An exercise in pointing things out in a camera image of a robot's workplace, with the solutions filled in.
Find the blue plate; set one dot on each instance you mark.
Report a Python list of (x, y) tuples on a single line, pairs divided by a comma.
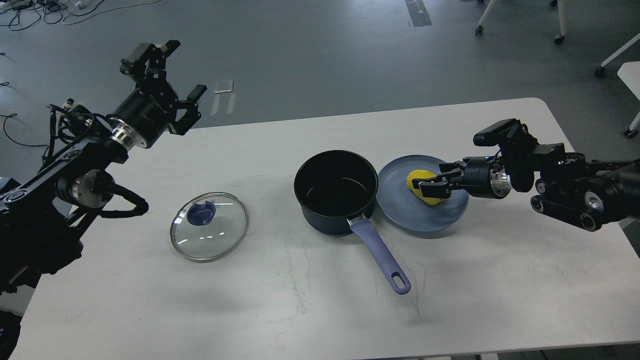
[(403, 208)]

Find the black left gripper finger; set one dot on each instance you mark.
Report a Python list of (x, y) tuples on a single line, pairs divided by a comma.
[(192, 113), (146, 65)]

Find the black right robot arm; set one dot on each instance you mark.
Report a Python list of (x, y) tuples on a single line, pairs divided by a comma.
[(585, 194)]

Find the yellow potato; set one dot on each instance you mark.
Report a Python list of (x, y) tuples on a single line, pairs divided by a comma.
[(421, 174)]

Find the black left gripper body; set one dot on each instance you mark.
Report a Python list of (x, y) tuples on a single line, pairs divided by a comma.
[(145, 114)]

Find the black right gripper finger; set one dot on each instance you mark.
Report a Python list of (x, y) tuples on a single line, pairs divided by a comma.
[(440, 186), (452, 170)]

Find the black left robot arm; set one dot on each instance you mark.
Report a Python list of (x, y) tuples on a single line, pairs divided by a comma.
[(43, 219)]

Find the dark blue saucepan purple handle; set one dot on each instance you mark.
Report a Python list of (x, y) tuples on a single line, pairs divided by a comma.
[(336, 191)]

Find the white chair legs with casters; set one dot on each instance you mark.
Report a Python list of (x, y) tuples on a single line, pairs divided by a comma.
[(633, 129)]

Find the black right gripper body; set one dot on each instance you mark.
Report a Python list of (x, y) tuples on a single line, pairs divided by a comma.
[(484, 177)]

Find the glass lid purple knob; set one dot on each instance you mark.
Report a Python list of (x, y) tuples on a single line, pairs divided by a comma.
[(209, 227)]

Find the white table corner at right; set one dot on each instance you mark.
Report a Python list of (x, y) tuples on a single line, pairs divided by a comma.
[(629, 73)]

